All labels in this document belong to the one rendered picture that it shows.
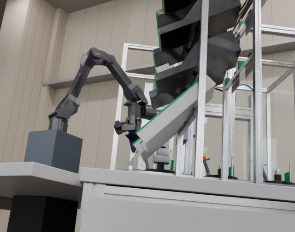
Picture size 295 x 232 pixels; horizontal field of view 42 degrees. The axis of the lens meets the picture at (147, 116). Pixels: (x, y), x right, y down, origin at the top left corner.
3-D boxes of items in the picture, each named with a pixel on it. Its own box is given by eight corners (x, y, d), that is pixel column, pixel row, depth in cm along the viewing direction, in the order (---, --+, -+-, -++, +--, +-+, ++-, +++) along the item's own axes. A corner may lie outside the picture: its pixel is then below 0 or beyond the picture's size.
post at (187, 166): (184, 187, 174) (193, -2, 204) (182, 187, 177) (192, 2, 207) (190, 187, 174) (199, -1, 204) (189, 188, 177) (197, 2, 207)
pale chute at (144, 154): (140, 153, 125) (132, 143, 126) (144, 161, 137) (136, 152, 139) (203, 100, 129) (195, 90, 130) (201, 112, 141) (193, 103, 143)
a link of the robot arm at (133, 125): (145, 122, 171) (132, 122, 172) (136, 109, 154) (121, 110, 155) (144, 140, 169) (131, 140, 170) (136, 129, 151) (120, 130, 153)
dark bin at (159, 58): (154, 55, 136) (147, 38, 138) (156, 71, 148) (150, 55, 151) (227, 28, 137) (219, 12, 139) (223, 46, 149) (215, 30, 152)
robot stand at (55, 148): (18, 187, 133) (28, 131, 139) (47, 192, 144) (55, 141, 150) (48, 187, 126) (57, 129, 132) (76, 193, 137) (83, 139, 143)
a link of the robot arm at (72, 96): (92, 43, 154) (104, 52, 157) (84, 49, 159) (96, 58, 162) (60, 110, 140) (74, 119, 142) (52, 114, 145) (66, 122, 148)
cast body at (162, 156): (154, 161, 156) (155, 145, 158) (152, 163, 160) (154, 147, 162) (174, 163, 157) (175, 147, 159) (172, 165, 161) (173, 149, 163)
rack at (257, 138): (191, 189, 102) (202, -56, 126) (170, 200, 136) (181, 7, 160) (268, 196, 103) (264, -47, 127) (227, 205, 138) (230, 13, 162)
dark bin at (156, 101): (150, 97, 131) (143, 79, 133) (153, 109, 143) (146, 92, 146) (227, 69, 132) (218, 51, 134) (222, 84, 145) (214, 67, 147)
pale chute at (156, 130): (144, 143, 111) (135, 132, 112) (148, 153, 123) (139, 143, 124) (216, 83, 115) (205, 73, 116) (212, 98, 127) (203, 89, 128)
